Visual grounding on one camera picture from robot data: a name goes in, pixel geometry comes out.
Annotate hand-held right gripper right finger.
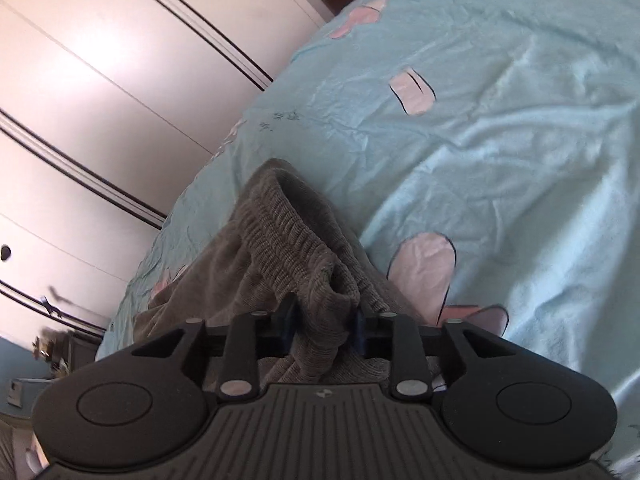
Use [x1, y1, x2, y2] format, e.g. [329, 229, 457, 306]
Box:
[349, 309, 522, 402]

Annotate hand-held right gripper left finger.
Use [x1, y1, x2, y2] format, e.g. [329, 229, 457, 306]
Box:
[127, 294, 301, 402]

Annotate grey sweat pants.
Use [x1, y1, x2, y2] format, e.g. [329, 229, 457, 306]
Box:
[132, 158, 445, 392]

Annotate grey nightstand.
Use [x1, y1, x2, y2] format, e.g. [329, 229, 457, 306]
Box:
[61, 330, 109, 377]

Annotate black hook on wardrobe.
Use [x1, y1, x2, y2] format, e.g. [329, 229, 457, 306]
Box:
[41, 285, 76, 318]

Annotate blue mushroom printed blanket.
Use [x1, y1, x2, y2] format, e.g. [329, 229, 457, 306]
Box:
[95, 0, 640, 480]

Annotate white wardrobe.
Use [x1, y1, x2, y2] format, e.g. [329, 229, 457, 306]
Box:
[0, 0, 332, 347]

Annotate black long wardrobe handle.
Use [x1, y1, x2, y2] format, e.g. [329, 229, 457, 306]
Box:
[99, 0, 268, 92]
[0, 282, 108, 337]
[114, 0, 274, 83]
[0, 122, 165, 227]
[0, 109, 168, 221]

